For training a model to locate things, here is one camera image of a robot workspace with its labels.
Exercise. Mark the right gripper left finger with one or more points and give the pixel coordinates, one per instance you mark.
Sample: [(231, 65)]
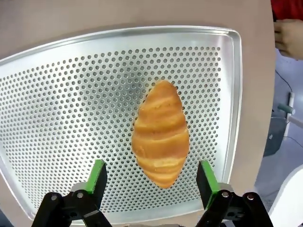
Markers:
[(94, 189)]

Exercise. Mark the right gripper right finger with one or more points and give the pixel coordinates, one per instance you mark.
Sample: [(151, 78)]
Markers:
[(213, 194)]

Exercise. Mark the person's left hand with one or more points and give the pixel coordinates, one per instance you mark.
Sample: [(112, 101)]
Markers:
[(291, 35)]

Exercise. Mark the large white table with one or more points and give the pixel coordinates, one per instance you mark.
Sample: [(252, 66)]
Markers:
[(288, 201)]

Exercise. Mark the golden brown croissant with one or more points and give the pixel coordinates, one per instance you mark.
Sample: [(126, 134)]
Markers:
[(161, 132)]

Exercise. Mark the perforated aluminium baking tray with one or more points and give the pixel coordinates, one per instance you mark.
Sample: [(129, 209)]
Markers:
[(71, 94)]

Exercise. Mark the person in red jacket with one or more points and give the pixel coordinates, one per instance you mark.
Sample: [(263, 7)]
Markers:
[(288, 9)]

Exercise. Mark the white metal post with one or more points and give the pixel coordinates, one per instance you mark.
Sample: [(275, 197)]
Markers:
[(290, 118)]

